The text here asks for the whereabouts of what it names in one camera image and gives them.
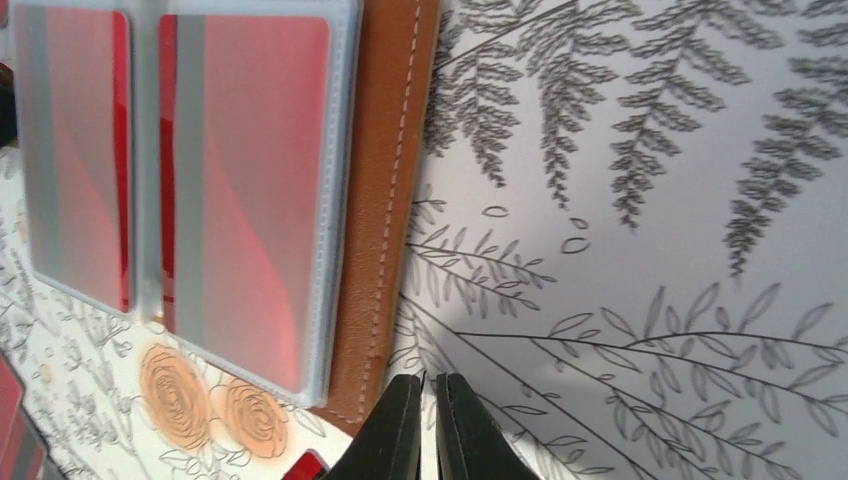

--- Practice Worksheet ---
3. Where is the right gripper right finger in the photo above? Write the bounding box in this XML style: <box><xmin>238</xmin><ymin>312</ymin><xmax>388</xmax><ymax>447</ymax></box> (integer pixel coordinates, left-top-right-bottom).
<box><xmin>436</xmin><ymin>373</ymin><xmax>538</xmax><ymax>480</ymax></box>

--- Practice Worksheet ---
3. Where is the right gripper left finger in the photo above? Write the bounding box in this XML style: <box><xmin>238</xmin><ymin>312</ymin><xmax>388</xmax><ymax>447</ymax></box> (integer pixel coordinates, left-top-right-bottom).
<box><xmin>323</xmin><ymin>374</ymin><xmax>422</xmax><ymax>480</ymax></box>

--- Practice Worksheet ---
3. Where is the brown leather card holder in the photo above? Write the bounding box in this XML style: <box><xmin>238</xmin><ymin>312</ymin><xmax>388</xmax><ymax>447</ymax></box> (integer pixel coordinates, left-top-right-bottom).
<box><xmin>1</xmin><ymin>1</ymin><xmax>441</xmax><ymax>434</ymax></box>

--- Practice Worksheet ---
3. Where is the red card black stripe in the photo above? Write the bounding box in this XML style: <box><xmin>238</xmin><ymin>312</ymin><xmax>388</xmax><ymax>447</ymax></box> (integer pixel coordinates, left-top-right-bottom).
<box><xmin>160</xmin><ymin>14</ymin><xmax>330</xmax><ymax>392</ymax></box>
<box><xmin>11</xmin><ymin>2</ymin><xmax>132</xmax><ymax>313</ymax></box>

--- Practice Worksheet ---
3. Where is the red card near holder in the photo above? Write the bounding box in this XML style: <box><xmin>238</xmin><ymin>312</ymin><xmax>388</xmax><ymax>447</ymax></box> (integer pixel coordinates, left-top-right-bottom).
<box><xmin>281</xmin><ymin>450</ymin><xmax>328</xmax><ymax>480</ymax></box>

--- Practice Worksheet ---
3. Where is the red card pile centre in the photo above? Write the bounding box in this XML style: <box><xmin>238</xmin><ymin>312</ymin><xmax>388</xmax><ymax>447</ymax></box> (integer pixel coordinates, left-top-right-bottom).
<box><xmin>1</xmin><ymin>354</ymin><xmax>49</xmax><ymax>480</ymax></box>

